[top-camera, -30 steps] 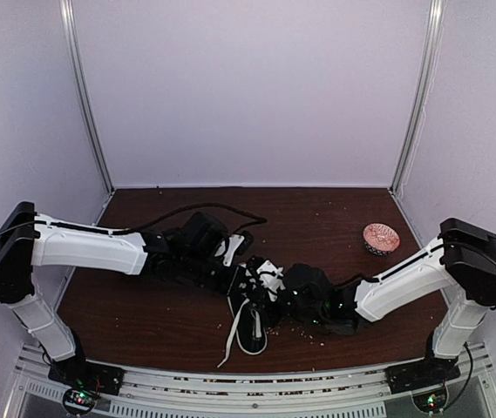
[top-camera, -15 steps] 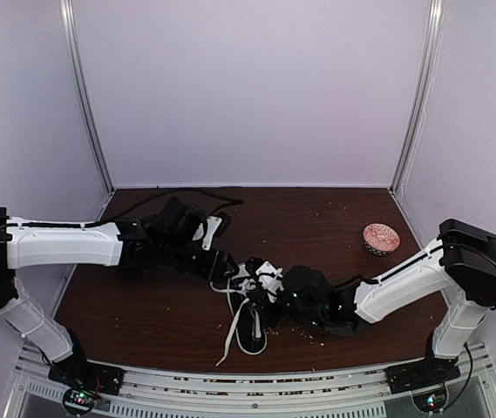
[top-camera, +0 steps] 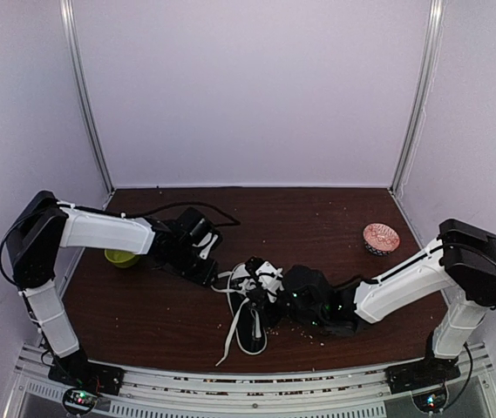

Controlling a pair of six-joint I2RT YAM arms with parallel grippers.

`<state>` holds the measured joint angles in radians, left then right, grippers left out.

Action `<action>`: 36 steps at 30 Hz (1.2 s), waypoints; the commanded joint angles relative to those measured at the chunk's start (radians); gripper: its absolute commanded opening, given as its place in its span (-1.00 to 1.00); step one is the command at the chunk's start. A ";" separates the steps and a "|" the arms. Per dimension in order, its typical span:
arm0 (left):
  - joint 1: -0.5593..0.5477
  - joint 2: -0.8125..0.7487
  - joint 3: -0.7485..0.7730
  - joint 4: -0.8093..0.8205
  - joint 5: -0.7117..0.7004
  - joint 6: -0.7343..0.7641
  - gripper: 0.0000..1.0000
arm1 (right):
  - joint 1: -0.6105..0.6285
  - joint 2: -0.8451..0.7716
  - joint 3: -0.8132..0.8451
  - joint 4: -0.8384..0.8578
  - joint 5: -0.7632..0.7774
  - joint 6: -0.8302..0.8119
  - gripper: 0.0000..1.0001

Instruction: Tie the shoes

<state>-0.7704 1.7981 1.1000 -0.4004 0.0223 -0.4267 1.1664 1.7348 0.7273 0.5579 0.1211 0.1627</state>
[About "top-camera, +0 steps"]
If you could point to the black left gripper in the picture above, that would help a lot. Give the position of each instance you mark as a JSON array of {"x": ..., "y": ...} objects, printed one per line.
[{"x": 205, "y": 275}]

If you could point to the white shoelace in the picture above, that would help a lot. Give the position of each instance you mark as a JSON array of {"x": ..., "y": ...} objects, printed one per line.
[{"x": 234, "y": 318}]

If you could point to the black white canvas sneaker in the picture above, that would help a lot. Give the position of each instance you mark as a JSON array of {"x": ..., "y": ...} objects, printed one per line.
[{"x": 249, "y": 318}]

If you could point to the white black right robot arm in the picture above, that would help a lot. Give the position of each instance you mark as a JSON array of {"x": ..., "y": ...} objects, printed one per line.
[{"x": 462, "y": 256}]

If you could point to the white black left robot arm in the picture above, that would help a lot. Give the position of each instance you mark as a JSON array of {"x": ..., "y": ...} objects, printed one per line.
[{"x": 32, "y": 243}]

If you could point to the pink patterned bowl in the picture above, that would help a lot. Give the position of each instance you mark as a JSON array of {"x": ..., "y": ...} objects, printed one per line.
[{"x": 380, "y": 239}]

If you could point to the green plastic bowl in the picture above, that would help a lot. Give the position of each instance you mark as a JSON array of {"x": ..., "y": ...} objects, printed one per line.
[{"x": 121, "y": 259}]

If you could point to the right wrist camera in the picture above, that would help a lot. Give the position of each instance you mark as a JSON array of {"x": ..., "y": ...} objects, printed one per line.
[{"x": 266, "y": 277}]

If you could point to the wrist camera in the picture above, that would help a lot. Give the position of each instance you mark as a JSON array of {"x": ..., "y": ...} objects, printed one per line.
[
  {"x": 206, "y": 245},
  {"x": 266, "y": 277}
]

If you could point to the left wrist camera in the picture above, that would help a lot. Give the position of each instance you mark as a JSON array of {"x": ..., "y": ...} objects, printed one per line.
[{"x": 206, "y": 245}]

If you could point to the aluminium front rail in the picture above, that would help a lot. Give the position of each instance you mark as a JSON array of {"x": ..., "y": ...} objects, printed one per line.
[{"x": 349, "y": 392}]

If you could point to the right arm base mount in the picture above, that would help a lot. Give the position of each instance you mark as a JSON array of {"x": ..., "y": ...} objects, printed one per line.
[{"x": 426, "y": 383}]

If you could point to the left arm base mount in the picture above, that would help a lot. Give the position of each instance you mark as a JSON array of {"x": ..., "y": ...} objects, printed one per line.
[{"x": 87, "y": 392}]

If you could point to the left aluminium frame post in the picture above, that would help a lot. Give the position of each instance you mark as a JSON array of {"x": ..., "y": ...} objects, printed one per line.
[{"x": 84, "y": 100}]

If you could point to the aluminium frame post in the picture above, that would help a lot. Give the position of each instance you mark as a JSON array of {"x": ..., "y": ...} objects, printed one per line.
[
  {"x": 425, "y": 78},
  {"x": 84, "y": 100}
]

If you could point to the right aluminium frame post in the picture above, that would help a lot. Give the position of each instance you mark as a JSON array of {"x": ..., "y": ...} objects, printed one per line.
[{"x": 425, "y": 78}]

